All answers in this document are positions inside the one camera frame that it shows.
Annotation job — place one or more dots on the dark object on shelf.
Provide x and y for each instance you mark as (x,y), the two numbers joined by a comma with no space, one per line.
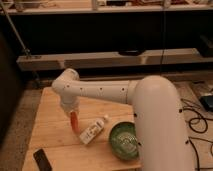
(131,53)

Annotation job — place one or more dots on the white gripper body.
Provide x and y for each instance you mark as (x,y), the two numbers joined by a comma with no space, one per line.
(69,105)

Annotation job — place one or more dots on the black smartphone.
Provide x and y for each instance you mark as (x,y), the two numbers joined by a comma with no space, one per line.
(42,160)

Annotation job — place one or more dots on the green ceramic bowl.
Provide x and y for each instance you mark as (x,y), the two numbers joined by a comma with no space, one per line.
(123,142)

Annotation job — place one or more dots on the white plastic bottle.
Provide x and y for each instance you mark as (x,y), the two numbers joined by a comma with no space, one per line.
(93,130)

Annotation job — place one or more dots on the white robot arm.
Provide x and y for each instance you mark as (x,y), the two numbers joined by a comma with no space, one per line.
(161,131)

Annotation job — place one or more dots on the metal shelf unit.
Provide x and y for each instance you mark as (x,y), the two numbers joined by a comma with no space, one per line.
(45,39)

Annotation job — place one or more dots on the blue device on floor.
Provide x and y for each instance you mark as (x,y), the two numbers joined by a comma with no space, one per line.
(207,102)

